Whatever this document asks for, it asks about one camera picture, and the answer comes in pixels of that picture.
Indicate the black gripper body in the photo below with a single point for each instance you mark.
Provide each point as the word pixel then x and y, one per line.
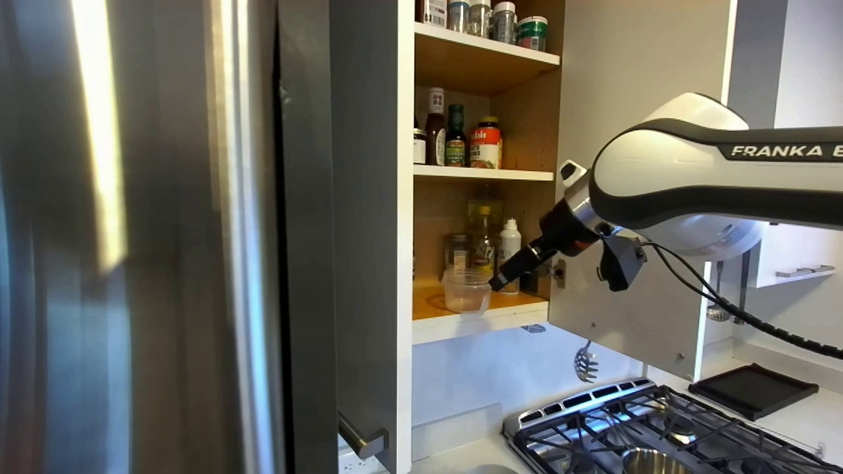
pixel 563 233

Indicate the clear glass bottles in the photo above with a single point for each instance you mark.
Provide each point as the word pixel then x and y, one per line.
pixel 465 293

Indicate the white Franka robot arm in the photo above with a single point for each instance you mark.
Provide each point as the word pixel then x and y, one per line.
pixel 702 173

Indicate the white open cupboard door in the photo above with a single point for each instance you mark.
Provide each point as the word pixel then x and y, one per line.
pixel 632 69

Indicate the white squeeze bottle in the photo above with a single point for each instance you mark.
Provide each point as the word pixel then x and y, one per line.
pixel 510 254

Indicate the dark bottle gold cap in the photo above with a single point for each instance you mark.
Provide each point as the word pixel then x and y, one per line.
pixel 484 238

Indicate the red sauce jar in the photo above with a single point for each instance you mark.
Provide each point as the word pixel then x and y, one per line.
pixel 486 145

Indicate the hanging slotted spoon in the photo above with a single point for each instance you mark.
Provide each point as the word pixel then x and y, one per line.
pixel 585 363

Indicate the green glass bottle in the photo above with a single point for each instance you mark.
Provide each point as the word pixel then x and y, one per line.
pixel 457 141

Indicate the small white jar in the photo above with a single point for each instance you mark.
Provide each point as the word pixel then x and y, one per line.
pixel 419 148

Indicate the stainless steel gas stove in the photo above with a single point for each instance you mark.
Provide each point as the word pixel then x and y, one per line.
pixel 569 429

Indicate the dark grey tall cabinet panel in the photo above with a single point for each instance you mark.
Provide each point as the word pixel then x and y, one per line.
pixel 352 218

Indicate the green banded tin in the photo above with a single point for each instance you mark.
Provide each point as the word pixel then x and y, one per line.
pixel 534 33

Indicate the spice jar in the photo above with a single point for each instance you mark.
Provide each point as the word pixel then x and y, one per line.
pixel 505 22
pixel 480 17
pixel 432 10
pixel 460 13

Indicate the stainless steel pot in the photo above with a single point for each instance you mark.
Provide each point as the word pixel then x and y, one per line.
pixel 654 462

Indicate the black flat tray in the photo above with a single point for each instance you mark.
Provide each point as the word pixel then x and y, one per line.
pixel 755 391

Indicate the stainless steel fridge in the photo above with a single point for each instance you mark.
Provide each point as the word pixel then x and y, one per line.
pixel 175 264

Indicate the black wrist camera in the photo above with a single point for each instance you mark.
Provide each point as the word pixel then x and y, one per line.
pixel 621 264

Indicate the wooden wall cabinet shelves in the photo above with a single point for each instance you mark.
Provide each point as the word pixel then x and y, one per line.
pixel 457 331

